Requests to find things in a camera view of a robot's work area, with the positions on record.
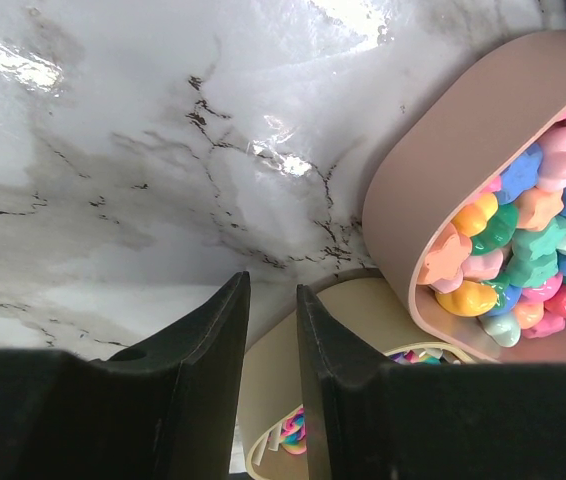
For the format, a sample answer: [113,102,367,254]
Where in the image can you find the beige tray rainbow lollipops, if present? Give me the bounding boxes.
[237,277,473,479]

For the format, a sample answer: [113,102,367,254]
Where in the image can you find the pink tray star candies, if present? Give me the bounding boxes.
[361,29,566,364]

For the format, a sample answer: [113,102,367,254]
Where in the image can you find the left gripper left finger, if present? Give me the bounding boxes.
[0,272,251,479]

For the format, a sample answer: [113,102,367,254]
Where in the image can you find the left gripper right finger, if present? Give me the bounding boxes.
[297,286,566,479]

